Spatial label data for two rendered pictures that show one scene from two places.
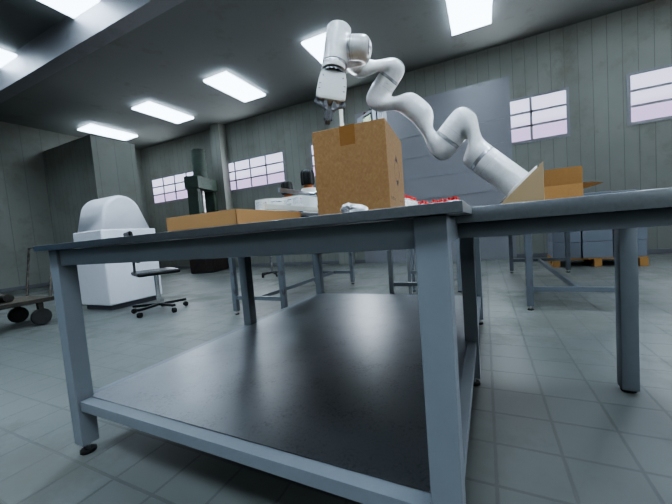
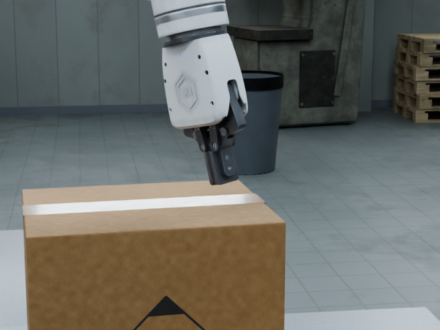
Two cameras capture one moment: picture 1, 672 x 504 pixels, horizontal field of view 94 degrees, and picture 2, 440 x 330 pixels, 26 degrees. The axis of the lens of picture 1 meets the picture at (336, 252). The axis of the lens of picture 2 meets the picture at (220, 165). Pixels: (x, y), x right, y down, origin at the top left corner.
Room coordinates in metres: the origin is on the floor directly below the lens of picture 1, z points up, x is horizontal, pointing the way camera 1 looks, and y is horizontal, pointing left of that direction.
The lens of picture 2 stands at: (1.71, 0.90, 1.41)
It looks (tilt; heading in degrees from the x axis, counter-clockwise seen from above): 12 degrees down; 236
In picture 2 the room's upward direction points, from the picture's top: straight up
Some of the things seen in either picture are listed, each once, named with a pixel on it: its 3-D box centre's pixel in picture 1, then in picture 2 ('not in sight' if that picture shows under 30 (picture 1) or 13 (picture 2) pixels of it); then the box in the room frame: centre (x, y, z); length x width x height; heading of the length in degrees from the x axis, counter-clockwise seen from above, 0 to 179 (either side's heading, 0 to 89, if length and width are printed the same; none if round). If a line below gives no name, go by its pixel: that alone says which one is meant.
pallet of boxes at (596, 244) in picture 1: (591, 228); not in sight; (4.77, -3.89, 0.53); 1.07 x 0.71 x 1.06; 62
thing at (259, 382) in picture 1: (340, 299); not in sight; (1.80, 0.00, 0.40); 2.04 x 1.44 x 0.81; 154
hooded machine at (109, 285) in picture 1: (119, 251); not in sight; (4.54, 3.11, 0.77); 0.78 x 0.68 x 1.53; 154
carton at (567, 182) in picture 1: (557, 193); not in sight; (2.70, -1.92, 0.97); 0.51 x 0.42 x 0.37; 70
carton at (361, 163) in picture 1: (362, 175); (146, 306); (1.14, -0.12, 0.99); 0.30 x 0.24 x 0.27; 159
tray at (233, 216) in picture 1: (239, 221); not in sight; (0.97, 0.29, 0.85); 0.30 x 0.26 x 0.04; 154
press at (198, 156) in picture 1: (204, 211); not in sight; (8.55, 3.44, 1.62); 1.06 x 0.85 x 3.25; 154
